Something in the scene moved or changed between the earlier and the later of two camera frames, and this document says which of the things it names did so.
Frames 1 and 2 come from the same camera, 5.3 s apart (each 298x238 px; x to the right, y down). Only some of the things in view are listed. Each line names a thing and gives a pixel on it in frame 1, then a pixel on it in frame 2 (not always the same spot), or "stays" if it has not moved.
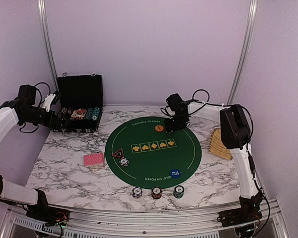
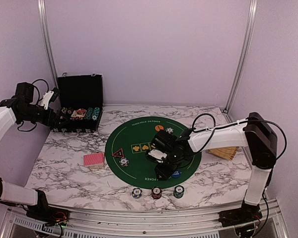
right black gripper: (168, 127) → (165, 173)
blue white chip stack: (137, 192) stays
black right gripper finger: (62, 114) stays
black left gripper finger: (63, 123) stays
